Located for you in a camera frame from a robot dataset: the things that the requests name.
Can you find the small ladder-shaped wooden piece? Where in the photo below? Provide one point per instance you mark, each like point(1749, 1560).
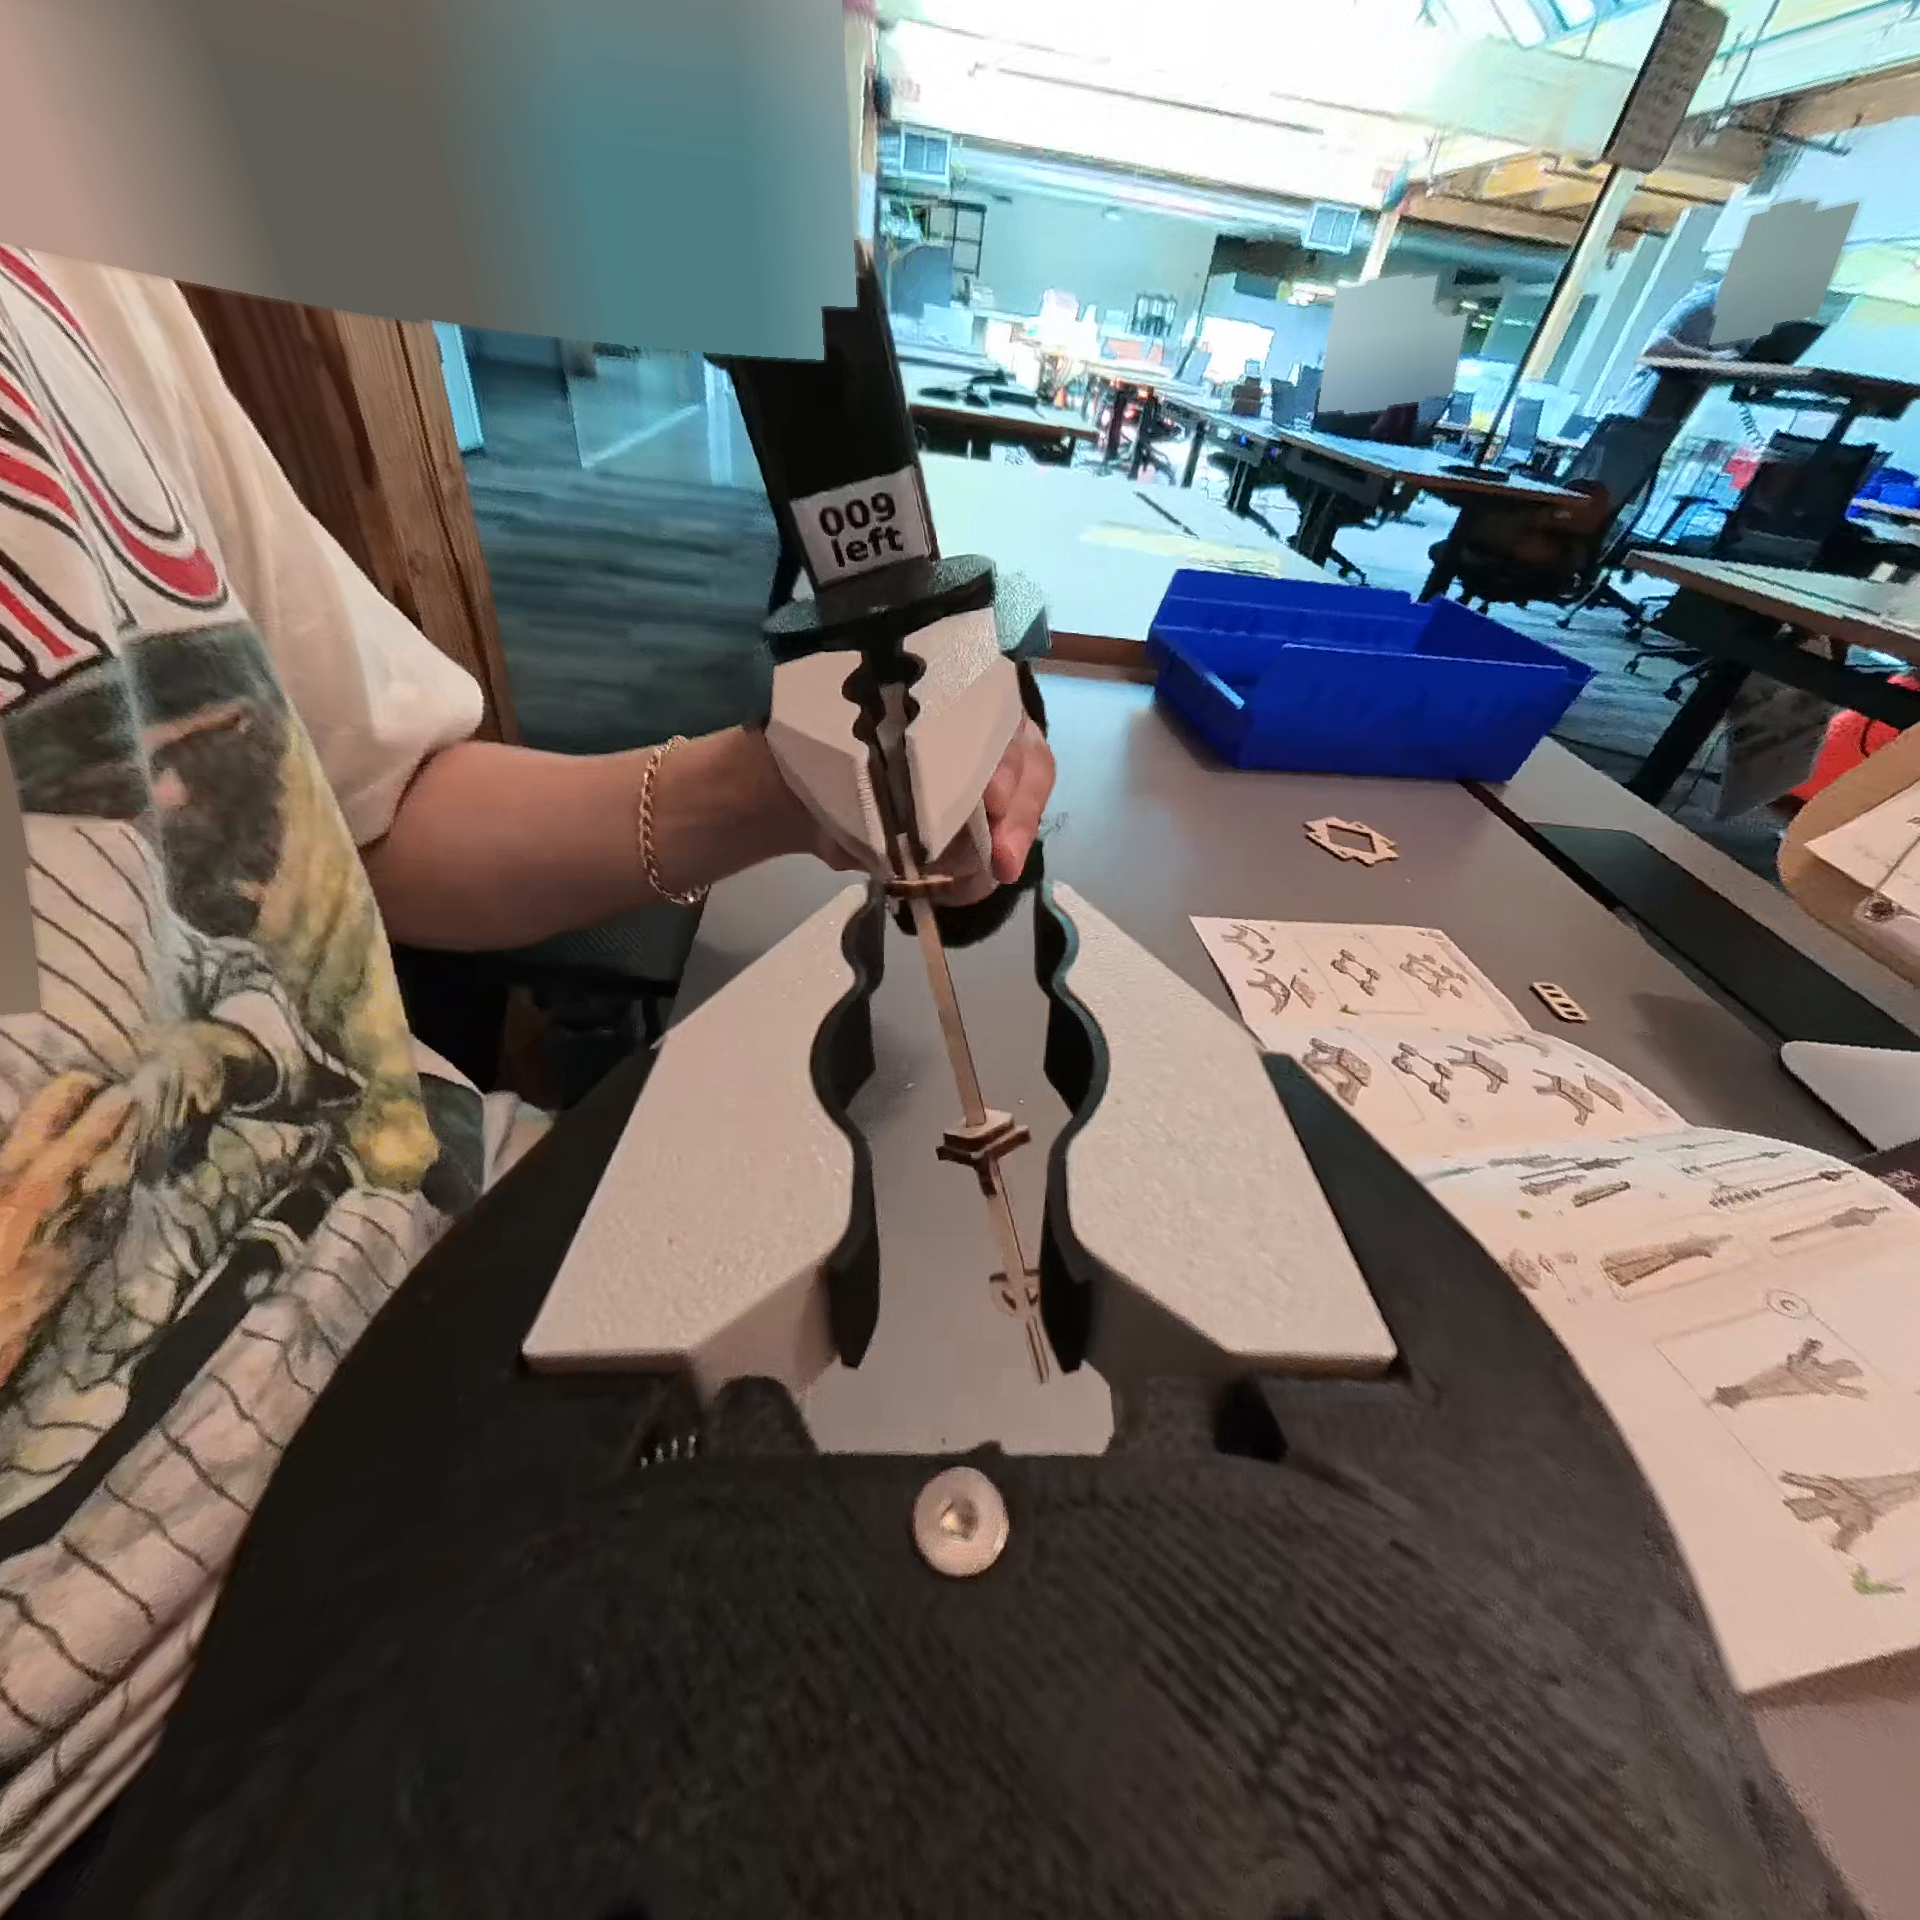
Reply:
point(1540, 991)

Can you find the blue plastic bin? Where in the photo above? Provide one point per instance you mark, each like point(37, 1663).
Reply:
point(1382, 705)

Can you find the grey desk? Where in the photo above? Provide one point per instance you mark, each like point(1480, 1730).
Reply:
point(1202, 870)

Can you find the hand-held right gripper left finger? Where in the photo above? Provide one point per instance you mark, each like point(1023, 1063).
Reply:
point(704, 1200)

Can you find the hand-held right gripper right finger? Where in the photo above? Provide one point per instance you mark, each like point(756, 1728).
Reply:
point(1231, 1200)

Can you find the red orange bag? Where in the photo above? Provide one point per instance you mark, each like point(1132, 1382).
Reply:
point(1868, 758)

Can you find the white hanging sign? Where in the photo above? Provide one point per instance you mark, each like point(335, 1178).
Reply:
point(1664, 83)

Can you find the star-shaped wooden frame piece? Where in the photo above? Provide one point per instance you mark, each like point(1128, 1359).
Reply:
point(1315, 834)

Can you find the wooden model spire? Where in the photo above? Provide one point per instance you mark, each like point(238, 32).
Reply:
point(983, 1148)

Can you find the wooden post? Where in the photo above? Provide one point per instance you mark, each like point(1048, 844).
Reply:
point(421, 494)

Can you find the white top wooden-edge desk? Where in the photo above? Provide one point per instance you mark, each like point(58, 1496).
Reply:
point(1080, 540)

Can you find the folded assembly instruction sheet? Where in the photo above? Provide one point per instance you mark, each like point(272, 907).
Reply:
point(1724, 1576)

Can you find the row of office desks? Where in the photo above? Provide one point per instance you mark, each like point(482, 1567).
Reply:
point(1426, 465)

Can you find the black desk panel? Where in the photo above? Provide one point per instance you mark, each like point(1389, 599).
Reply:
point(1695, 930)

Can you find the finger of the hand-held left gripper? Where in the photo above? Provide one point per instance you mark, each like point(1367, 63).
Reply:
point(819, 734)
point(962, 721)

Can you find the plywood clipboard stand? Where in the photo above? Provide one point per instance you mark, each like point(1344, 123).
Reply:
point(1845, 937)

